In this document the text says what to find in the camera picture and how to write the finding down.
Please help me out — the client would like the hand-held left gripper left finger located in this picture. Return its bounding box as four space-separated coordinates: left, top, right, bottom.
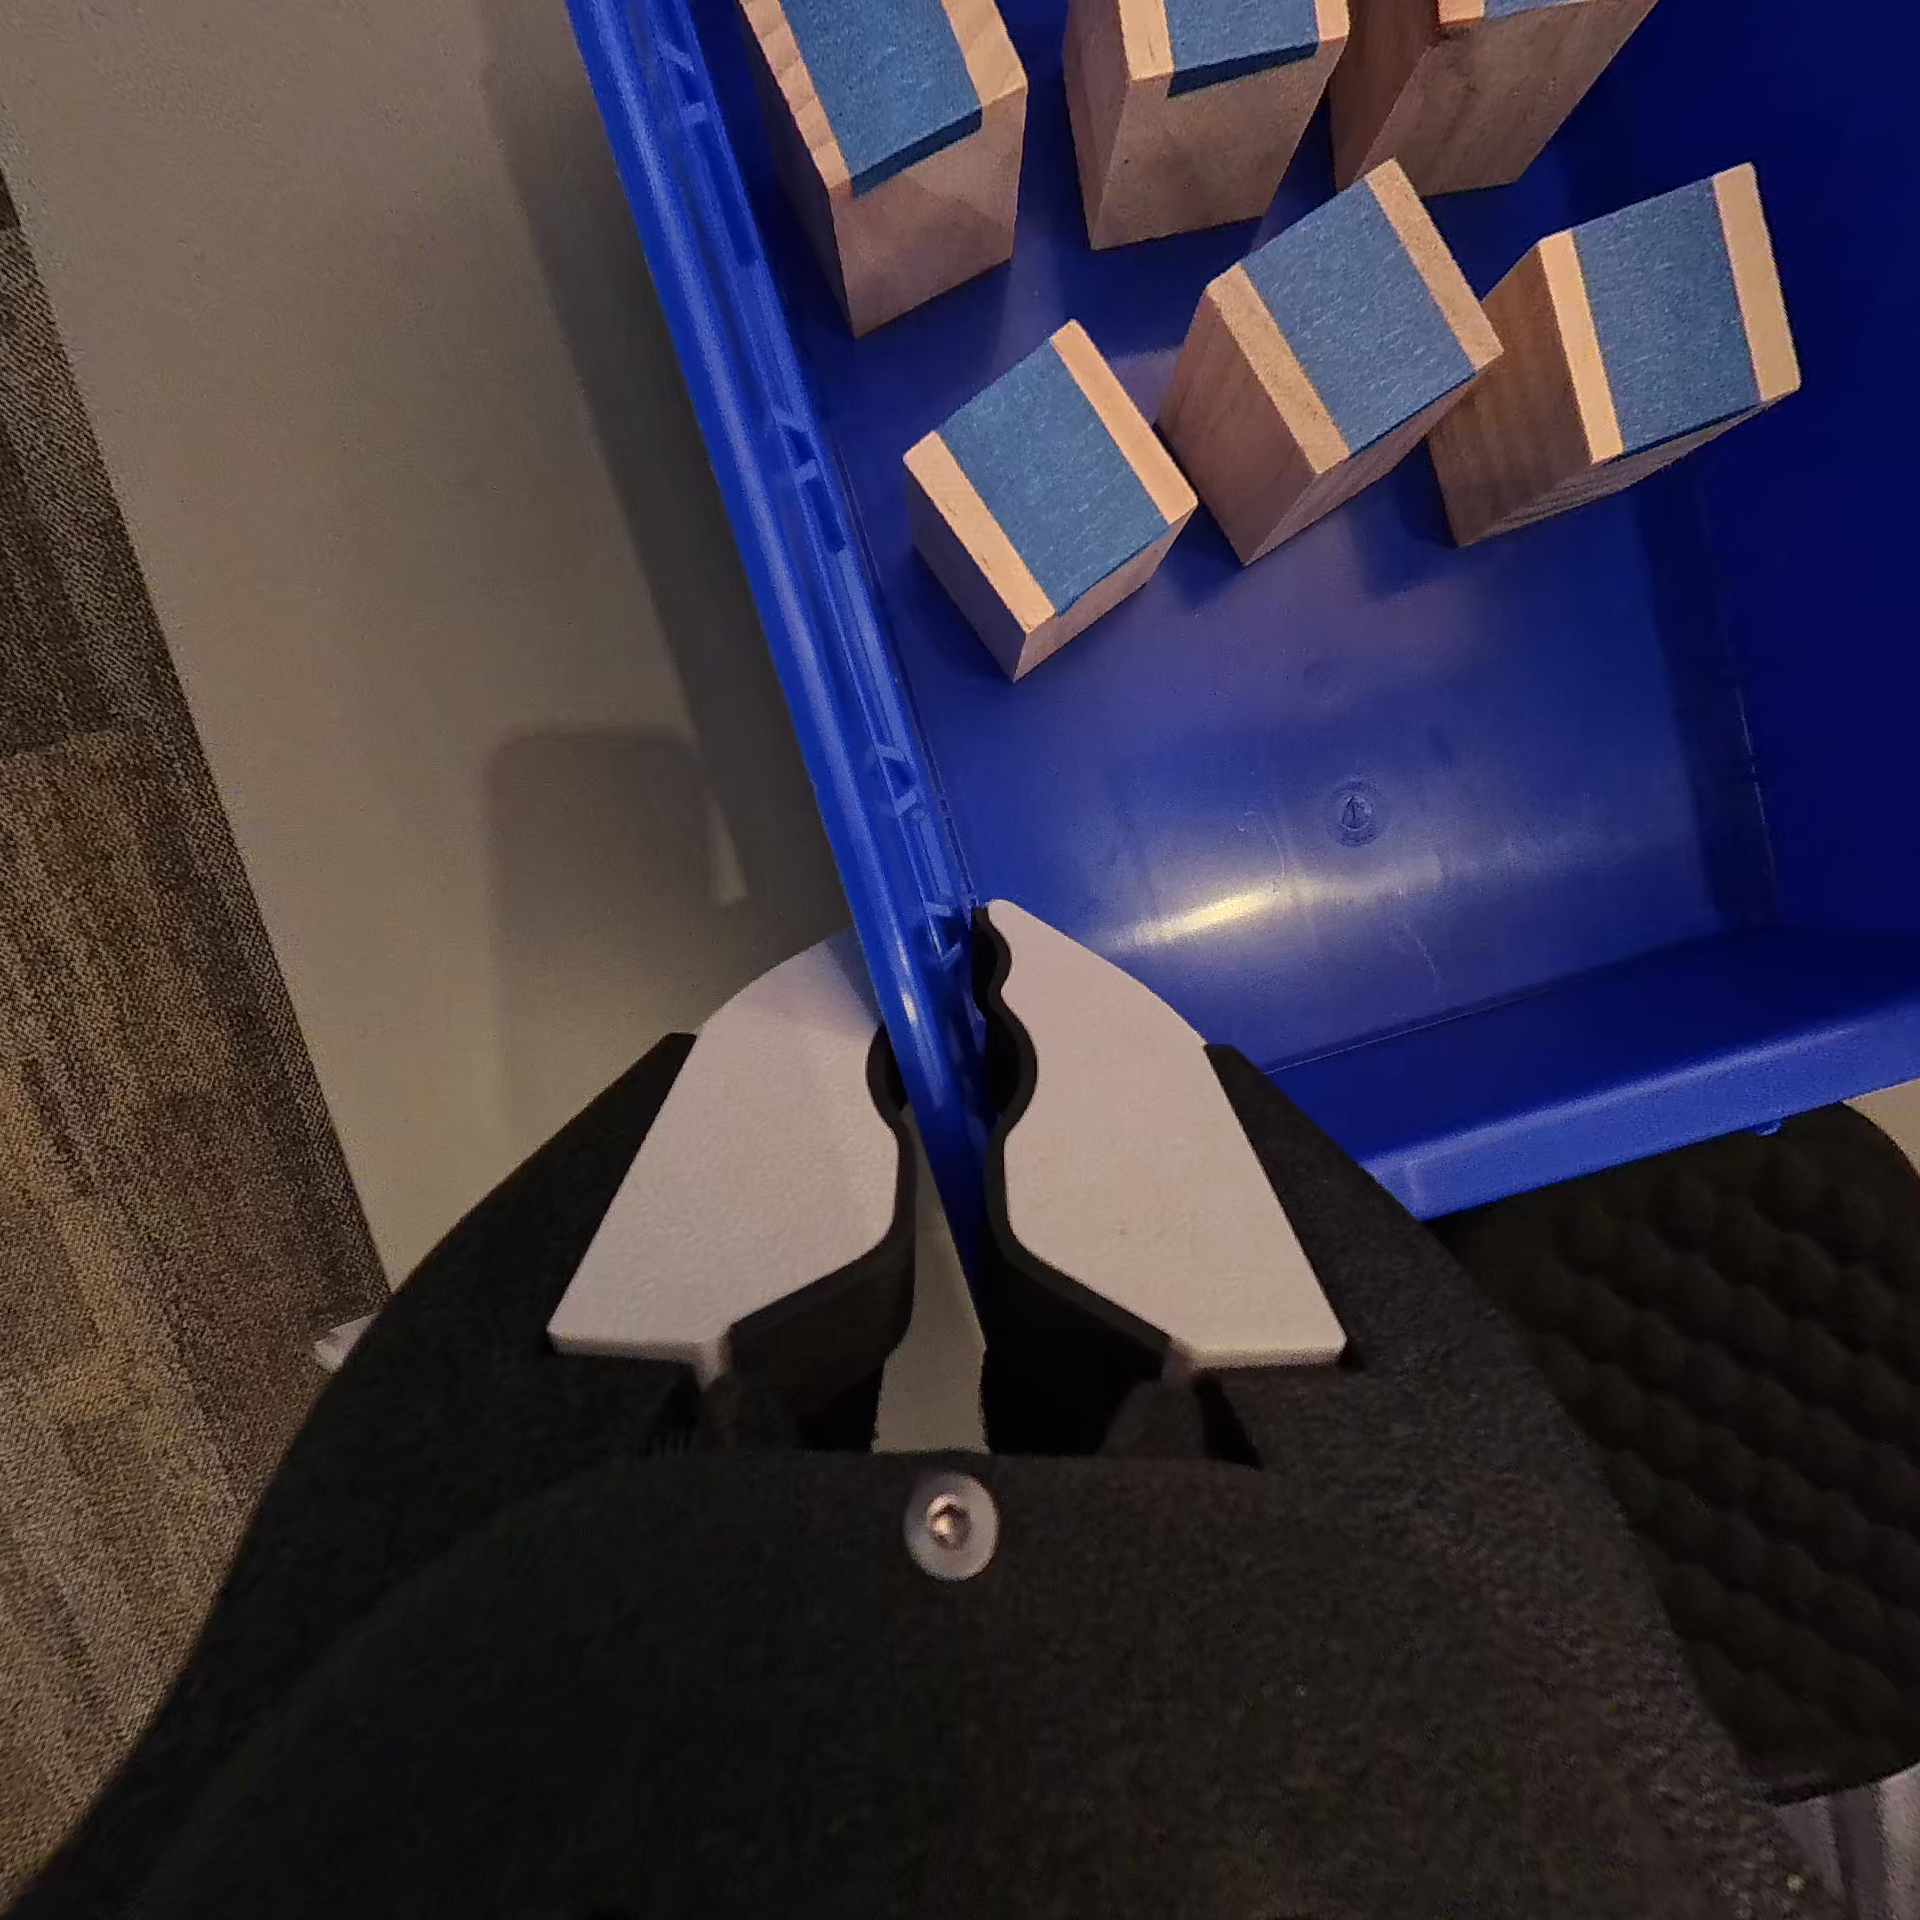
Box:
547 930 922 1450

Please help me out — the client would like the blue plastic bin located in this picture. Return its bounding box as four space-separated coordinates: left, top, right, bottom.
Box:
562 0 1920 1220

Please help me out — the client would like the black dimpled foam pad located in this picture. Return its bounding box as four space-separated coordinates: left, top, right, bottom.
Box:
1431 1101 1920 1809

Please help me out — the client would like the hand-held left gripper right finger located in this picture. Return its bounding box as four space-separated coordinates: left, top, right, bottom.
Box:
971 901 1348 1453

